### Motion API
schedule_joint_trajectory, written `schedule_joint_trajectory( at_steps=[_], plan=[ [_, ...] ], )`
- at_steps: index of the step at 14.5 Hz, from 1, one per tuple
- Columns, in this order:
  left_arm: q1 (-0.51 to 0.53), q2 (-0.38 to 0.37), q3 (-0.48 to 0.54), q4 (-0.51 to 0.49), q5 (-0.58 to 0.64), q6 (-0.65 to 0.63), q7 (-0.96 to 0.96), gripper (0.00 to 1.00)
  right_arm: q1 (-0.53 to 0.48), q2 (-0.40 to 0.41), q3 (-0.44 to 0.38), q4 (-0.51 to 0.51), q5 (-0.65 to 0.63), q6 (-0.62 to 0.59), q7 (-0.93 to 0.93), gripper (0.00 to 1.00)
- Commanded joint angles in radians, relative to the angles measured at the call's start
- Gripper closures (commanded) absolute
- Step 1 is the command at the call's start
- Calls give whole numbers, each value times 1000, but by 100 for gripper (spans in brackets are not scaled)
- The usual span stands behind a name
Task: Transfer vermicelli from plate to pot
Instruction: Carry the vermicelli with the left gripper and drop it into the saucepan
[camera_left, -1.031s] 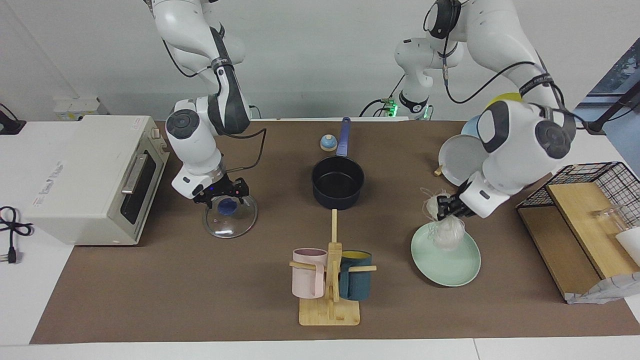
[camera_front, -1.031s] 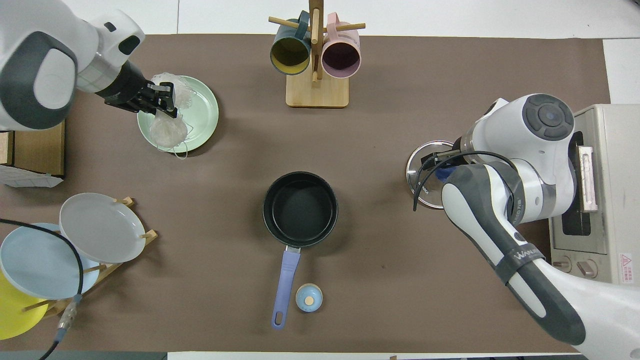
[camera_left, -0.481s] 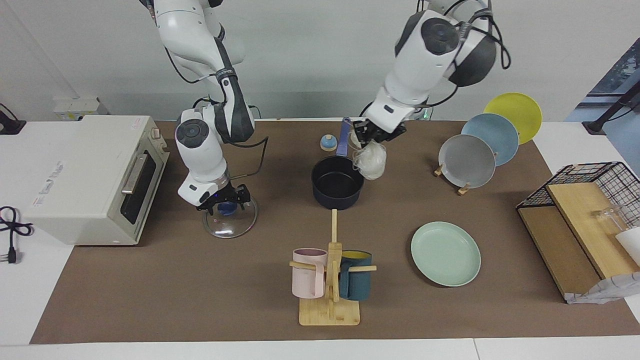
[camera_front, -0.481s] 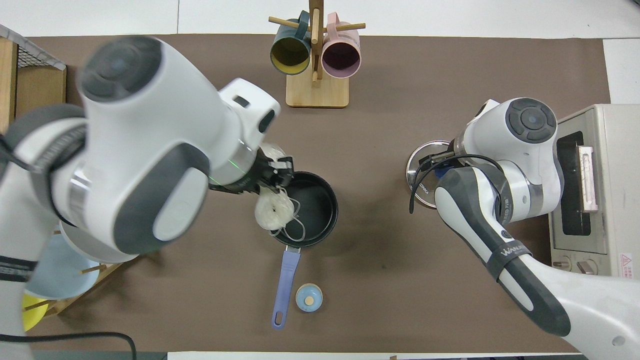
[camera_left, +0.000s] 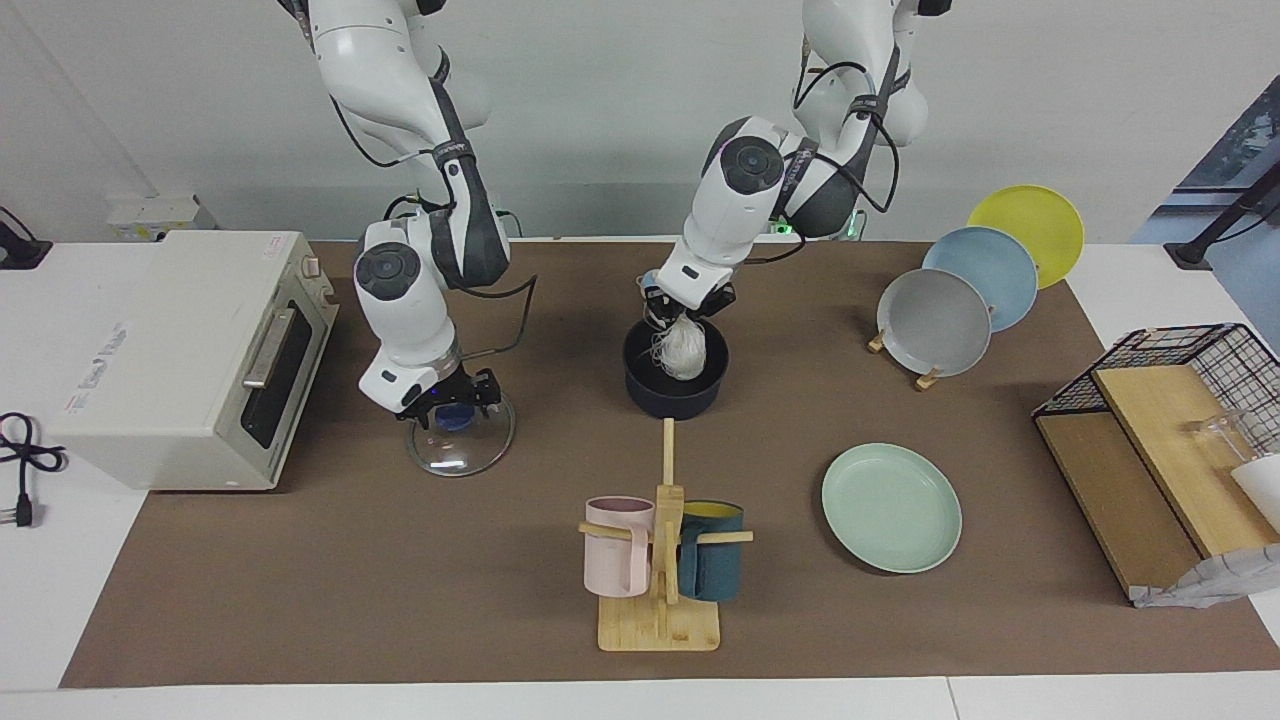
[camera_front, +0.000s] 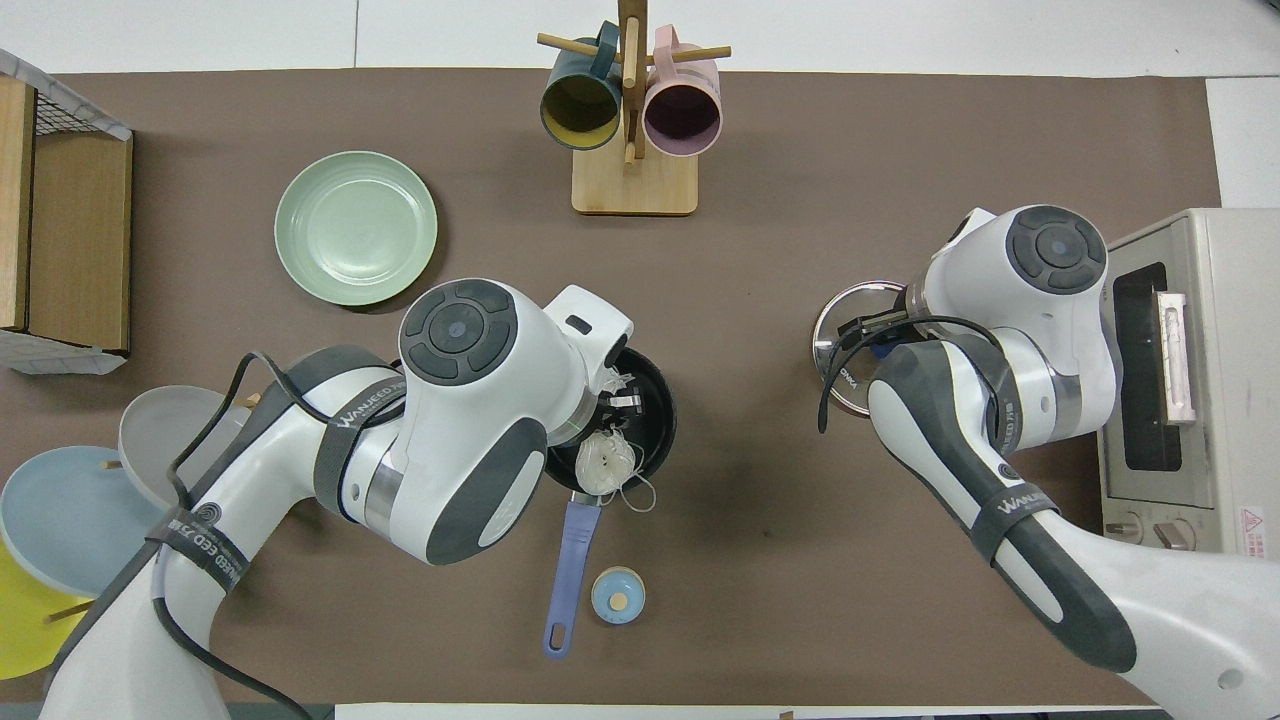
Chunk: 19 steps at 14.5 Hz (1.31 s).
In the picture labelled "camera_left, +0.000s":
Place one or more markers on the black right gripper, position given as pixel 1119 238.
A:
pixel 455 395

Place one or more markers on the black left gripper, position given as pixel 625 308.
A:
pixel 690 298

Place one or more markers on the glass lid with blue knob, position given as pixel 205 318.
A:
pixel 460 450

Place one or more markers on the white vermicelli bundle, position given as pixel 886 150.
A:
pixel 685 350

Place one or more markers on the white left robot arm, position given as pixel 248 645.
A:
pixel 720 210

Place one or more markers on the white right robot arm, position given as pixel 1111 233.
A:
pixel 400 330

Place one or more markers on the gray plate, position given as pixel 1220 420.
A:
pixel 935 325

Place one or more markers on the wooden plate rack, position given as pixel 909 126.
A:
pixel 928 380

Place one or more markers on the green plate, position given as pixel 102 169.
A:
pixel 890 508

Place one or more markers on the light blue plate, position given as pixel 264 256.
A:
pixel 990 270

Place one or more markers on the yellow plate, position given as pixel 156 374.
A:
pixel 1035 220

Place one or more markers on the dark blue saucepan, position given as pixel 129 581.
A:
pixel 660 395

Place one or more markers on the brown table mat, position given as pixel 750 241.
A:
pixel 400 600

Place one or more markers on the pink mug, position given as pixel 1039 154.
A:
pixel 615 550

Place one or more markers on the teal mug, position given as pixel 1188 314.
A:
pixel 715 565

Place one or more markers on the white toaster oven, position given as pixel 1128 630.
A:
pixel 170 360

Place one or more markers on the wooden mug tree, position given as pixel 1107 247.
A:
pixel 660 630

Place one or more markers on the black desk clamp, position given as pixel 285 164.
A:
pixel 15 250

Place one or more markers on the wooden shelf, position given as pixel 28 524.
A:
pixel 1150 440

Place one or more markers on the black stand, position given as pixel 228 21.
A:
pixel 1220 215

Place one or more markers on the clear glass cup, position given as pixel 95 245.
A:
pixel 1215 435

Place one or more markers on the gray white bag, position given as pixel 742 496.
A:
pixel 1210 580

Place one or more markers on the white cup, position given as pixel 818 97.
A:
pixel 1262 490

